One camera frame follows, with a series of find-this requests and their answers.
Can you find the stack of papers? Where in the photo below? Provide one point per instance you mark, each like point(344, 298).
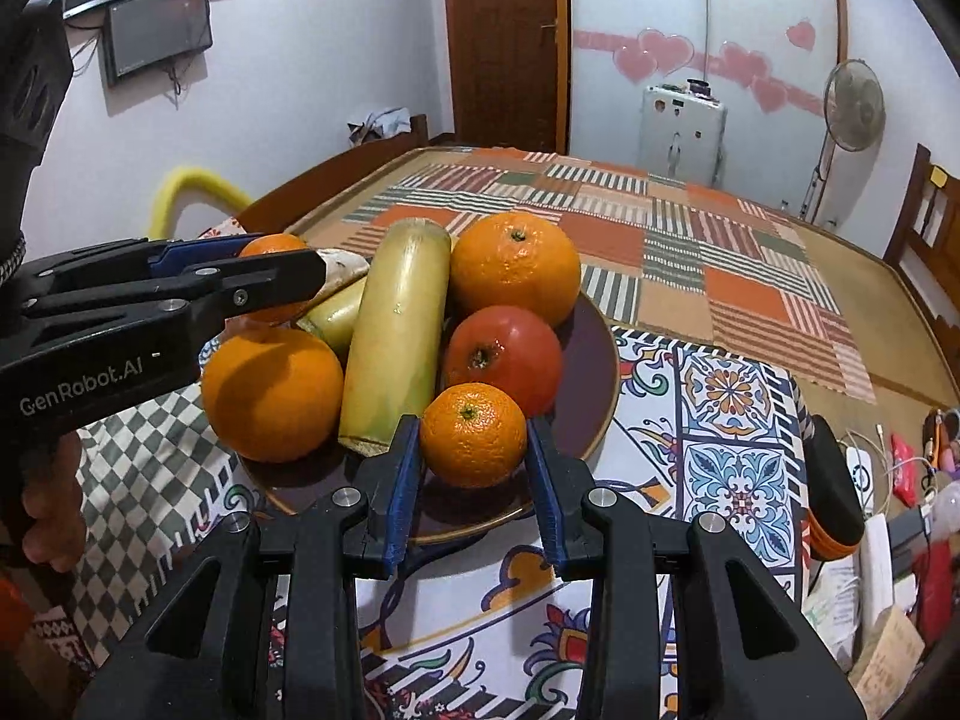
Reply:
point(840, 600)

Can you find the person's left hand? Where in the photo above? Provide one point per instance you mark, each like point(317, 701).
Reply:
point(56, 502)

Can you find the brown wooden door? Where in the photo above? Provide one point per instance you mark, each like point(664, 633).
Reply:
point(502, 37)

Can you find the white bottle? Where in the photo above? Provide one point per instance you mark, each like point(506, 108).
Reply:
point(945, 504)

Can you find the small cardboard box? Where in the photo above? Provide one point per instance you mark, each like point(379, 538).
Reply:
point(889, 652)

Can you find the white boxy case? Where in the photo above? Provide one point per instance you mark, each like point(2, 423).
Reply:
point(682, 139)

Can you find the dark red pouch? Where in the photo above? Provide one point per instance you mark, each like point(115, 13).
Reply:
point(934, 592)

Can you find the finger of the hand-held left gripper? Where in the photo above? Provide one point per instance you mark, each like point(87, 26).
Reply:
point(262, 281)
point(187, 253)

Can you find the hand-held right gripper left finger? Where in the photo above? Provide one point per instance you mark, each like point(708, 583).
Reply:
point(401, 499)

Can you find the wooden bed rail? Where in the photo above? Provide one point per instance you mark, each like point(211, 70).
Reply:
point(330, 180)

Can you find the large orange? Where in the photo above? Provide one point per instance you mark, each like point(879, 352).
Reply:
point(516, 266)
point(271, 397)

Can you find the pile of clothes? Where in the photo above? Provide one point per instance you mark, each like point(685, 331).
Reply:
point(379, 126)

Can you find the yellow sticky note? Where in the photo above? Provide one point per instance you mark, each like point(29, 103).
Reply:
point(937, 176)

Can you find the striped patchwork blanket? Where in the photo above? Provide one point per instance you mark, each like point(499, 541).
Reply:
point(675, 255)

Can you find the pink packet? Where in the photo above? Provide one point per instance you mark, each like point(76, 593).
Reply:
point(904, 465)

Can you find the red tomato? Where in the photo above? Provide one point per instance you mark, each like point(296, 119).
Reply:
point(502, 360)

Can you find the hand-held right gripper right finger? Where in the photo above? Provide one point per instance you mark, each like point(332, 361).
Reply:
point(541, 499)

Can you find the standing fan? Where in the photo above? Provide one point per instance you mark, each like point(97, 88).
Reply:
point(851, 105)

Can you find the small black device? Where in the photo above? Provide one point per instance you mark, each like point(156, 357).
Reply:
point(699, 88)

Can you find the checkered tile-print cloth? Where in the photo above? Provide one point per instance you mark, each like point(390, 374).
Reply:
point(735, 390)

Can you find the purple plate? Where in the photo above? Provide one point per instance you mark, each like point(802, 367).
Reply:
point(592, 360)

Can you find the wooden bed headboard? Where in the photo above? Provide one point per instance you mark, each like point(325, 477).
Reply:
point(919, 240)

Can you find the small black wall monitor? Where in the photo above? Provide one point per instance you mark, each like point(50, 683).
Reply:
point(157, 30)

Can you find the frosted sliding door wardrobe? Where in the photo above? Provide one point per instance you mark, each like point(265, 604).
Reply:
point(712, 0)

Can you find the black orange-trimmed case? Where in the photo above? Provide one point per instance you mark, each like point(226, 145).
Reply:
point(832, 487)

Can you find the straw bed mat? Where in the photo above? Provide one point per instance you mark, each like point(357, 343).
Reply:
point(892, 345)

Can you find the small tangerine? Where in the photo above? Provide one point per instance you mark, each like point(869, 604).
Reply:
point(472, 435)
point(274, 247)

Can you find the pink heart stickers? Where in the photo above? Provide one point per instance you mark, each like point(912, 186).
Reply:
point(660, 52)

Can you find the scissors and pens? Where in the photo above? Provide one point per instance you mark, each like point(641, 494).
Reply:
point(941, 439)

